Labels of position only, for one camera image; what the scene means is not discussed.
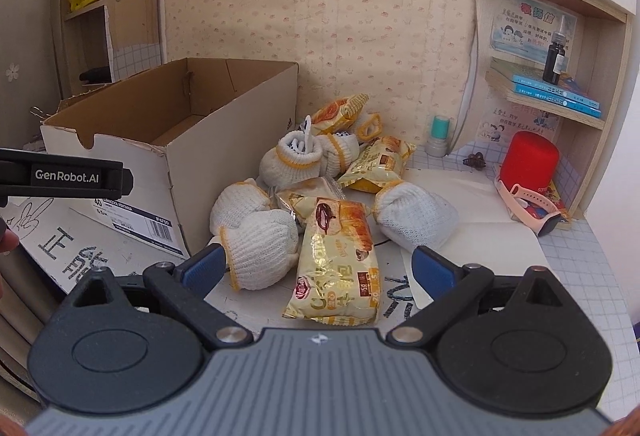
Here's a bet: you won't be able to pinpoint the blue cartoon paper poster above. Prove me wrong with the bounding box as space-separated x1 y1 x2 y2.
489 0 579 65

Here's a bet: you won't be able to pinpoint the red cylindrical speaker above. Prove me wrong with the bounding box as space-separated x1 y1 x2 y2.
499 131 560 197

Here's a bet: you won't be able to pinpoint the large yellow bread packet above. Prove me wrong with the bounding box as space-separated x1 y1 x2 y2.
281 196 384 325

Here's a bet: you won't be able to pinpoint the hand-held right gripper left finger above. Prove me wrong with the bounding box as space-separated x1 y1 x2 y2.
62 243 253 349

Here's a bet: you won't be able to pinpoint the pink smartwatch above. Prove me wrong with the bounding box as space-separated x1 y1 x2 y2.
494 176 564 237

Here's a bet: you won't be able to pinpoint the person's left hand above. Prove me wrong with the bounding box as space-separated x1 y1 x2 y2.
0 216 21 257

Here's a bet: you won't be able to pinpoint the pink cartoon paper poster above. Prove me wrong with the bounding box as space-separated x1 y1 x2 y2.
477 107 564 145

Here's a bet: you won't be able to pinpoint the grid-patterned white desktop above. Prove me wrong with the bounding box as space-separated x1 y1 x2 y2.
0 136 640 397

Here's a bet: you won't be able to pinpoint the green capped white bottle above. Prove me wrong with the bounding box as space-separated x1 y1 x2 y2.
425 115 454 159

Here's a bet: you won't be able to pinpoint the grey floral curtain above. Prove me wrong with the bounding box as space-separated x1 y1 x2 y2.
0 0 65 153

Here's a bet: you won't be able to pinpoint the white knit glove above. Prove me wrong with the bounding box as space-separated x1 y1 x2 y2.
259 132 324 189
372 181 460 247
219 210 301 293
319 133 361 177
210 180 274 237

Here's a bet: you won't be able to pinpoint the silver foil packet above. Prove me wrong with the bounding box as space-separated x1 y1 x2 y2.
274 178 346 223

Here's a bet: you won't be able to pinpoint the dark spray bottle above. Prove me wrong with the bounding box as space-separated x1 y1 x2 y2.
542 14 571 86

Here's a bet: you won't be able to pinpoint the wooden desk hutch shelves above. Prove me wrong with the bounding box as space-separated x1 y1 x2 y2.
55 0 640 223

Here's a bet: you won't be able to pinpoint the orange yellow snack packet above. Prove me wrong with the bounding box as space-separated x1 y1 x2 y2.
311 94 369 135

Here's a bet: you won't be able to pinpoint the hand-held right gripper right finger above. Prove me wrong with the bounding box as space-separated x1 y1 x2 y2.
385 246 576 347

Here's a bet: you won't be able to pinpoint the stack of blue books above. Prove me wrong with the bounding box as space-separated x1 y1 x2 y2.
512 72 604 119

